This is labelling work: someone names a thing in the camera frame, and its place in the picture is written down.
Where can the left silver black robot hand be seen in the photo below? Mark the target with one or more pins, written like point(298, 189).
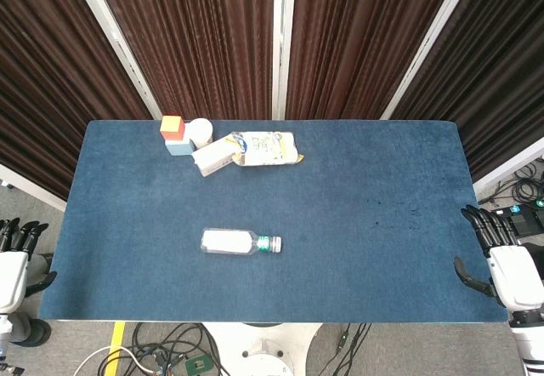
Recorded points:
point(12, 278)

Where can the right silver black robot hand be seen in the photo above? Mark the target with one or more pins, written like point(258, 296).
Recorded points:
point(514, 278)

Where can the transparent plastic bottle green label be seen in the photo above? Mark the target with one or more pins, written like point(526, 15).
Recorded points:
point(229, 241)

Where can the grey trouser leg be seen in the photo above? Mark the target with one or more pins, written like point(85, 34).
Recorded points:
point(40, 267)

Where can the black device with green lights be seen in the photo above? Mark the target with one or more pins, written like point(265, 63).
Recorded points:
point(525, 220)

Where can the green circuit board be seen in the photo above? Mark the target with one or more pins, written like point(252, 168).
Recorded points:
point(198, 365)

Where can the dark brown pleated curtain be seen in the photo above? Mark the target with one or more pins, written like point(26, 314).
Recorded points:
point(361, 40)
point(191, 40)
point(51, 74)
point(489, 65)

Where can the light blue block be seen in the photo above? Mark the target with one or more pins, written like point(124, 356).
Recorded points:
point(178, 148)

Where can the orange red cube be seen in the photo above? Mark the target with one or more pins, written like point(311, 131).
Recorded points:
point(171, 127)

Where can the blue table mat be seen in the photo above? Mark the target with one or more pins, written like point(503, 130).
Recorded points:
point(297, 206)

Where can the white carton box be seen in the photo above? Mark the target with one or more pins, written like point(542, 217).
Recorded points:
point(212, 158)

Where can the white cylindrical cup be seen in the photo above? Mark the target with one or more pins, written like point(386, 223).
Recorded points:
point(201, 130)

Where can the white yellow snack bag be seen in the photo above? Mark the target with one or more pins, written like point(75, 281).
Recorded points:
point(268, 148)

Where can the white partition base rail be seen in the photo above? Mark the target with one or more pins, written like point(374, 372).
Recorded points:
point(510, 167)
point(30, 189)

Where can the white partition frame post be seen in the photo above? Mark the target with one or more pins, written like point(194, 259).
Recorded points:
point(115, 40)
point(433, 40)
point(282, 40)

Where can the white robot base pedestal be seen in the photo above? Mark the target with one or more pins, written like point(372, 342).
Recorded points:
point(259, 346)

